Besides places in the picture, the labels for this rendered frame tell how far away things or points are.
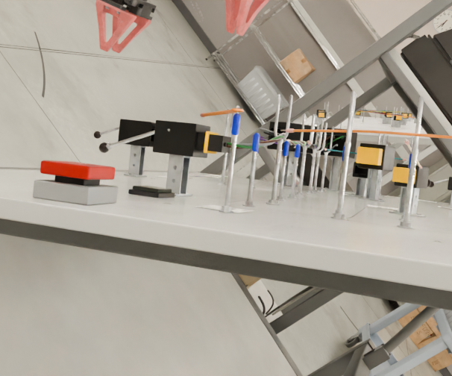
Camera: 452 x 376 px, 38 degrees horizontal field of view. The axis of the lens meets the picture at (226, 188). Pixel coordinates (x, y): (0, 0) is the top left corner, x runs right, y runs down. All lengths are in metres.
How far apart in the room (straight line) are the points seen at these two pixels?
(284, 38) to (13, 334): 7.65
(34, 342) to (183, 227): 0.48
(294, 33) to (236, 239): 7.92
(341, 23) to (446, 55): 6.57
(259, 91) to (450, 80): 6.19
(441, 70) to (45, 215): 1.38
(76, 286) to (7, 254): 0.14
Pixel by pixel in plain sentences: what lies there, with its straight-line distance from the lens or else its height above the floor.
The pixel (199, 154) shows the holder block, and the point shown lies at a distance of 0.80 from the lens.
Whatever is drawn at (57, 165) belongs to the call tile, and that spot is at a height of 1.09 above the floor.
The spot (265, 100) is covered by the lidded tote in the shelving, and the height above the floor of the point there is 0.29.
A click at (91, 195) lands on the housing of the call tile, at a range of 0.58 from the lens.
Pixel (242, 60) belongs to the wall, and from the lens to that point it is 8.46.
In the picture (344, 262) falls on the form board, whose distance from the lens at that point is 0.48.
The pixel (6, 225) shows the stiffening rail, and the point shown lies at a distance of 0.76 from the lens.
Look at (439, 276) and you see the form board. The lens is 0.47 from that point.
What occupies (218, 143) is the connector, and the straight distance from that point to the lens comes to 0.78.
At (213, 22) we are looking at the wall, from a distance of 8.57.
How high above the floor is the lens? 1.35
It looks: 15 degrees down
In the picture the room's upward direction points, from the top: 54 degrees clockwise
